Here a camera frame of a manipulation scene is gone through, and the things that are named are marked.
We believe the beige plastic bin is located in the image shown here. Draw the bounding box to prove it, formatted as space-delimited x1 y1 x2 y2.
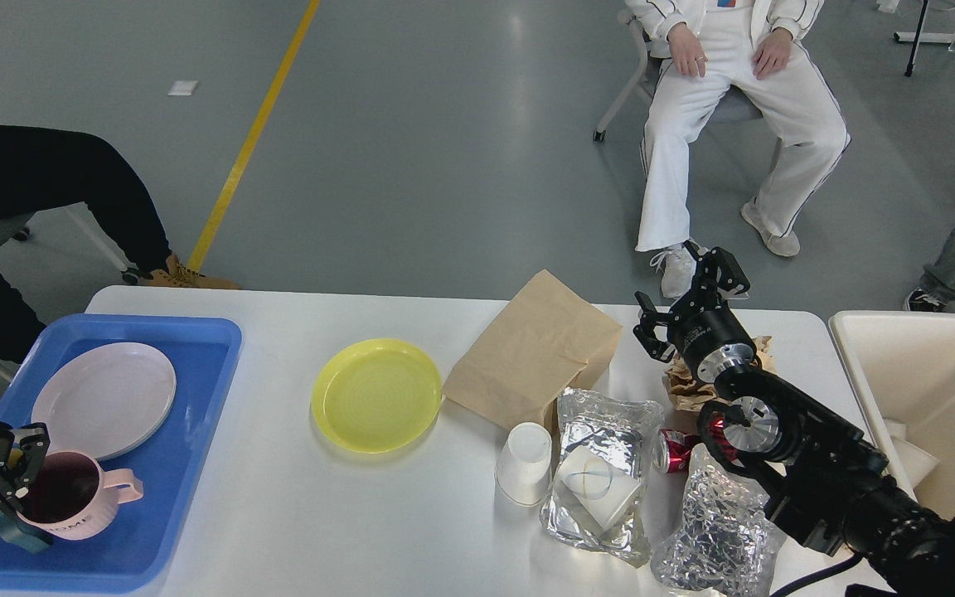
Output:
830 311 955 518

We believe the white paper cup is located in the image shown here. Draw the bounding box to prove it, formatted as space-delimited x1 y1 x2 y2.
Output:
494 422 553 507

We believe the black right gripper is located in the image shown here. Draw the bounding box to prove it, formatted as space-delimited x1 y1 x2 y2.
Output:
633 240 757 383

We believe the yellow round plastic plate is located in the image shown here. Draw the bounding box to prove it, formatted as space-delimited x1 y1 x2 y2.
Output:
311 337 441 454

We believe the pink ribbed mug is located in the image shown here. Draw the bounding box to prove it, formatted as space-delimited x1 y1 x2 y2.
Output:
19 450 144 541

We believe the person in white tracksuit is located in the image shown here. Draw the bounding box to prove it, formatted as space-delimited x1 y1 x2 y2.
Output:
627 1 850 299

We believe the brown paper bag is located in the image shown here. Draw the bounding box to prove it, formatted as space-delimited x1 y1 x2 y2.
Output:
443 269 623 434

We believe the crumpled brown paper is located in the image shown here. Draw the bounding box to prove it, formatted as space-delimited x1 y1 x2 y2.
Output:
666 335 778 413

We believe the crushed red soda can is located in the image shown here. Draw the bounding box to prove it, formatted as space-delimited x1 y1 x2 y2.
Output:
652 428 701 473

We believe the blue plastic tray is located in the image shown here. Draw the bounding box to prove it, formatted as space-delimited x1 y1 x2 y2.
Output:
0 314 243 596

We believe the person in black trousers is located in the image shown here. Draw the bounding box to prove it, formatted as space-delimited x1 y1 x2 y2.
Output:
0 104 240 366

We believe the white wheeled chair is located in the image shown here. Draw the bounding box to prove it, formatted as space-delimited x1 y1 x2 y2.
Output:
594 8 764 143

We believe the teal mug yellow inside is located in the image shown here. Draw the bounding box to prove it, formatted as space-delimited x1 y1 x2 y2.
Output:
0 507 54 553

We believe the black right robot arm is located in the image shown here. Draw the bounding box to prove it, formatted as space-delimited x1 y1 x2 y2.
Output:
633 241 955 596

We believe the crumpled silver foil bag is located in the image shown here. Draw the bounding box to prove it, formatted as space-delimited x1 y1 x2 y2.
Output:
651 445 786 596

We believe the silver foil pouch with paper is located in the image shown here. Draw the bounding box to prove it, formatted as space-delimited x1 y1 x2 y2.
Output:
541 388 666 567

